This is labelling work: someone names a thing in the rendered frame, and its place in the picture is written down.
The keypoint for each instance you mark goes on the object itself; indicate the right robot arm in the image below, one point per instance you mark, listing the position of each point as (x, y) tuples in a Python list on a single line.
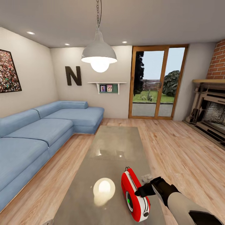
[(185, 211)]

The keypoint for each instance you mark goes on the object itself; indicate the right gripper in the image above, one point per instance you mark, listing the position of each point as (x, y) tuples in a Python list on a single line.
[(143, 191)]

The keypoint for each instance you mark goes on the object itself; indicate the radio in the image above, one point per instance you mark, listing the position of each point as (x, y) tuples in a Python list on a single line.
[(138, 206)]

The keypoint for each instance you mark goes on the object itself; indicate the coffee table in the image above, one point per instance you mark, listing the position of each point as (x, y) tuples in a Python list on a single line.
[(95, 196)]

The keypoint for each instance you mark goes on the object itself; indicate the picture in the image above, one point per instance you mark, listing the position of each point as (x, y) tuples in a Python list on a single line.
[(9, 81), (102, 88), (109, 87)]

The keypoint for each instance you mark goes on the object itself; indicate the wood fireplace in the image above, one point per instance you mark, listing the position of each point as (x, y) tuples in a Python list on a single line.
[(207, 115)]

